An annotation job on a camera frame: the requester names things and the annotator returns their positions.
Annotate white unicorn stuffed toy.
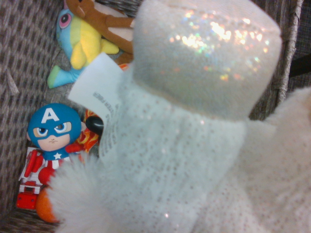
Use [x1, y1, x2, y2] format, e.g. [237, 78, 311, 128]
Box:
[46, 0, 311, 233]

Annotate captain america figure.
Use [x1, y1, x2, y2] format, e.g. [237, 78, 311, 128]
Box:
[26, 103, 86, 185]

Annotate red white toy vehicle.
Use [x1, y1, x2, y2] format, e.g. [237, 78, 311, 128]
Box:
[16, 147, 53, 211]

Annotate blue yellow fish plush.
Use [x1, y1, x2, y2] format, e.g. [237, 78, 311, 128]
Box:
[47, 6, 120, 89]

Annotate orange flame pattern plush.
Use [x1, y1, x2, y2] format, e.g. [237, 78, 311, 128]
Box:
[75, 109, 103, 153]

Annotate brown plush animal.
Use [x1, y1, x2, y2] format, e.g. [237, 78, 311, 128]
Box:
[65, 0, 137, 65]

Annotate grey woven basket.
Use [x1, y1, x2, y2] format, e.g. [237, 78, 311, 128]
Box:
[0, 0, 311, 233]

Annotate dark grey rug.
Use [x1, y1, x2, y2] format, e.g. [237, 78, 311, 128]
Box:
[288, 0, 311, 89]

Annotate orange ball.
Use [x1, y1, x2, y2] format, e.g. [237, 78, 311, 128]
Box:
[35, 186, 60, 223]

